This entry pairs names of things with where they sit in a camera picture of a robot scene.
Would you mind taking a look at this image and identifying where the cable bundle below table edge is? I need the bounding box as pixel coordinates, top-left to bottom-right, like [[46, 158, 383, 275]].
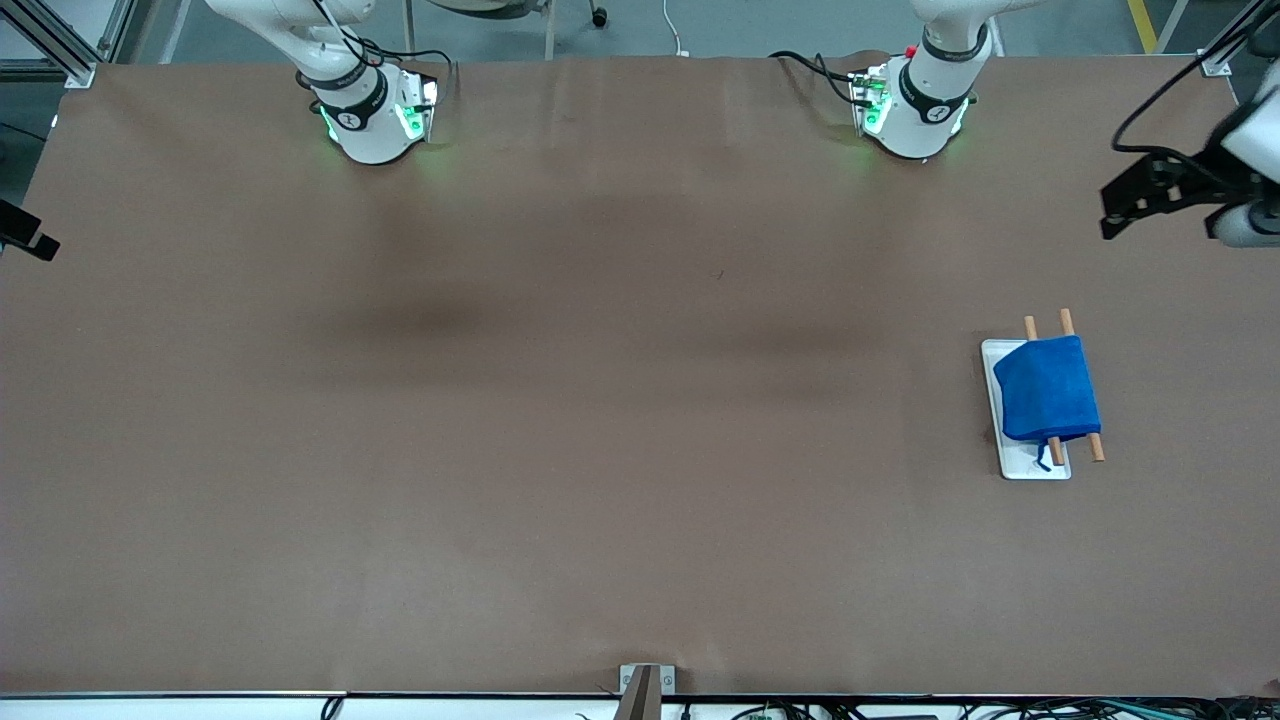
[[575, 695, 1280, 720]]

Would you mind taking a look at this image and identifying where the blue microfibre towel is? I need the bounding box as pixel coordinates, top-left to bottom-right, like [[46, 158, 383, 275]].
[[992, 335, 1103, 473]]

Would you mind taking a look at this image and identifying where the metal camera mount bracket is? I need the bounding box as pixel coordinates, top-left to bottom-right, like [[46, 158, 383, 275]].
[[618, 664, 677, 720]]

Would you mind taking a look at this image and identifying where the black cable at left arm base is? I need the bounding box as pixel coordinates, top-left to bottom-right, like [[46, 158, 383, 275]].
[[768, 48, 873, 107]]

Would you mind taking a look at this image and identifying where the grey chair with caster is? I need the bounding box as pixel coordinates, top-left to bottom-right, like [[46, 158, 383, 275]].
[[400, 0, 611, 61]]

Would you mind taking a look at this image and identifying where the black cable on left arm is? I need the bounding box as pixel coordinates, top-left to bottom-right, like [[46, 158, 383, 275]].
[[1112, 0, 1271, 159]]

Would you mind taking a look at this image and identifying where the aluminium frame post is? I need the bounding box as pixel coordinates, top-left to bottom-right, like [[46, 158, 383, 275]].
[[0, 0, 136, 89], [1200, 0, 1280, 78]]

